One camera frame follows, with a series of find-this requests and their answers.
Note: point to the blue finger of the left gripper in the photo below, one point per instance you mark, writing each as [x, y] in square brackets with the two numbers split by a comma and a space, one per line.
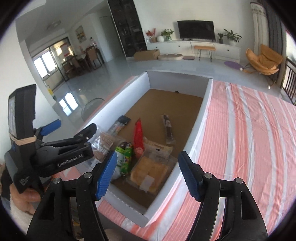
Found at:
[47, 129]
[83, 136]

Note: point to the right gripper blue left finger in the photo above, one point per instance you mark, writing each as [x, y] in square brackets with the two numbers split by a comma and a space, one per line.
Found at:
[52, 219]

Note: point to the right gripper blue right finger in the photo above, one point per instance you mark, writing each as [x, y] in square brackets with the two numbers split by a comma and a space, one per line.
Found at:
[242, 219]

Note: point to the long black biscuit pack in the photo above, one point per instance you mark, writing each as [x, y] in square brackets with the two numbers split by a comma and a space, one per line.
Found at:
[120, 123]

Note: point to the green candy tube pack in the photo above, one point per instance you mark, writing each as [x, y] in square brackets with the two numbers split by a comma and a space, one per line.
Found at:
[124, 156]

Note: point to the red snack pack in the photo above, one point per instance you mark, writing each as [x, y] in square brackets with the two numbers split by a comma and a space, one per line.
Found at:
[138, 143]

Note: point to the bread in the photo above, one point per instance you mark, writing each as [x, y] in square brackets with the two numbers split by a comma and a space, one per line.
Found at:
[151, 171]

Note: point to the beige wafer snack pack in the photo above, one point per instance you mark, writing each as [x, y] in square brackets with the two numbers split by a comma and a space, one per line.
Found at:
[157, 148]

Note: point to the brown sausage stick pack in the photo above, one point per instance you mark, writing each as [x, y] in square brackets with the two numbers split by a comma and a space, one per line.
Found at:
[170, 140]

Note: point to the clear bag of biscuits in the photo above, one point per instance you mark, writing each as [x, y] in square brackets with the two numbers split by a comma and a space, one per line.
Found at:
[103, 143]

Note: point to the person's left hand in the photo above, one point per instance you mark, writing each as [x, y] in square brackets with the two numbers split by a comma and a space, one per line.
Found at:
[24, 201]

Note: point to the dining table with chairs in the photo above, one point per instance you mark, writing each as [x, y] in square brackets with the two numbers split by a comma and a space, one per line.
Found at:
[76, 65]

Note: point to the striped red grey tablecloth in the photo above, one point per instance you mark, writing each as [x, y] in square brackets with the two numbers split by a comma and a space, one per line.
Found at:
[248, 134]

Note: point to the white cardboard box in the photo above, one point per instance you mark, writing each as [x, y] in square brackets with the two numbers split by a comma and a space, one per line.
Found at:
[166, 112]

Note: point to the brown cardboard box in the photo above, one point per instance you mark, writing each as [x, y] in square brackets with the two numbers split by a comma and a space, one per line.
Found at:
[146, 55]

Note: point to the round white pet bed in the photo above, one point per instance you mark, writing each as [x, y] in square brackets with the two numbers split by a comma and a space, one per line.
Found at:
[170, 57]

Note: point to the black display cabinet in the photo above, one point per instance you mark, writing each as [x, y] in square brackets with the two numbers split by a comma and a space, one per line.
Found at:
[128, 26]

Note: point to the red flowers in vase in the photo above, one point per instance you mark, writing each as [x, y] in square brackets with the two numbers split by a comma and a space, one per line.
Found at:
[152, 35]

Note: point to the green plant white vase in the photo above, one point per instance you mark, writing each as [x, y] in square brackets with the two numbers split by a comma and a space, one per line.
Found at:
[165, 35]

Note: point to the dark wooden railing crib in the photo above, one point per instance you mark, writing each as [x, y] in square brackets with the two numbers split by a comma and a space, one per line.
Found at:
[288, 84]

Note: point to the small wooden bench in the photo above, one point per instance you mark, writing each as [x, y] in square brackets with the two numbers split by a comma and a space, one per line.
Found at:
[209, 49]

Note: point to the black flat television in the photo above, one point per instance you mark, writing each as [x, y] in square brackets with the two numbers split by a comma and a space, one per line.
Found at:
[200, 30]

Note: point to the purple round floor mat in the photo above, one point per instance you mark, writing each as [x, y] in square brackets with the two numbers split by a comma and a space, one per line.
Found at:
[233, 65]

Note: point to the orange lounge chair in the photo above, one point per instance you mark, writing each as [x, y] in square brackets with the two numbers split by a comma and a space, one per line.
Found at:
[267, 63]

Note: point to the white tv cabinet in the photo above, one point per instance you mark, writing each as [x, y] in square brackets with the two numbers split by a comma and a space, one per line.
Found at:
[186, 48]

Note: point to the small potted plant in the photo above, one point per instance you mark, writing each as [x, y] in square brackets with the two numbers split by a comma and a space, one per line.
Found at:
[221, 35]

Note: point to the large potted green plant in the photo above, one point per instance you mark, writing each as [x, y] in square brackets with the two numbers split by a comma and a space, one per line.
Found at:
[233, 38]

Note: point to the dark grey curtain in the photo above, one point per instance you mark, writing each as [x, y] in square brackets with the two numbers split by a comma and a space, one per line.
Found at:
[275, 29]

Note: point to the white standing air conditioner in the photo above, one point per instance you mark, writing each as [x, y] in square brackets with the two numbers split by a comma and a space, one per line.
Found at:
[261, 30]

